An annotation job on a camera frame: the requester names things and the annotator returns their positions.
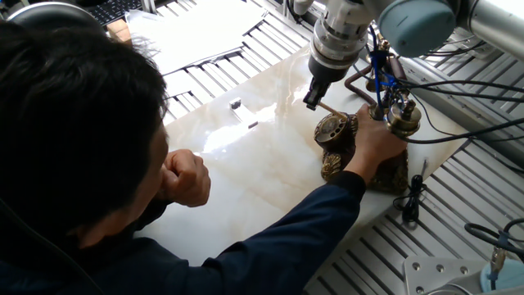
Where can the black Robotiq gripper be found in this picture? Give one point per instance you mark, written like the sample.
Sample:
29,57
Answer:
327,73

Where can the thin wooden stick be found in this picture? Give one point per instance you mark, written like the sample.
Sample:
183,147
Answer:
332,111

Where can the antique brass rotary telephone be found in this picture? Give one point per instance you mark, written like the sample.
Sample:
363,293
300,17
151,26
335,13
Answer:
333,141

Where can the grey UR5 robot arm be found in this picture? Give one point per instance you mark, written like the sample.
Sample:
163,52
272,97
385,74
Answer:
417,24

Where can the right forearm navy sleeve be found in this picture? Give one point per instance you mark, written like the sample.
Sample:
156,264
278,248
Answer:
294,229

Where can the left forearm navy sleeve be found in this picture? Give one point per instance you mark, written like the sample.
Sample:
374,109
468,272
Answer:
153,209

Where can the brass red phone handset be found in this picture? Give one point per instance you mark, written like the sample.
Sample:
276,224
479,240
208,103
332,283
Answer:
403,119

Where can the person's right hand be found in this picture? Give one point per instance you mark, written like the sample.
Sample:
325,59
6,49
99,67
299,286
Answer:
374,147

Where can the person's left hand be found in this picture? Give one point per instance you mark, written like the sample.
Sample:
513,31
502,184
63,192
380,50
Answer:
186,180

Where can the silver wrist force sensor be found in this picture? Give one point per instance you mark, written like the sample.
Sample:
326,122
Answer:
335,45

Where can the grey stick holder block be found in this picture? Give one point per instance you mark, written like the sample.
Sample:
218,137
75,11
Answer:
241,111

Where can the white marble slab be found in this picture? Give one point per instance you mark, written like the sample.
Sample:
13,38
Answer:
254,184

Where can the printed white paper stack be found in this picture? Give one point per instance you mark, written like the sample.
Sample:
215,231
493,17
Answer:
196,33

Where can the black computer keyboard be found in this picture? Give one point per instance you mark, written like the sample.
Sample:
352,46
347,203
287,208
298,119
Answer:
114,8

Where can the person's head black hair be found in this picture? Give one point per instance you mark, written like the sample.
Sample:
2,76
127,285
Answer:
73,131

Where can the navy jacket torso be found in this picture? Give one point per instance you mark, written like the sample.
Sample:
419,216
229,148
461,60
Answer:
82,270

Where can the white perforated wrist mount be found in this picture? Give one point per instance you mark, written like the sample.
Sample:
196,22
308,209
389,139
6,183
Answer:
348,12

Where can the silver metal post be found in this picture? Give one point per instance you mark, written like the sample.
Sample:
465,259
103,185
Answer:
148,6

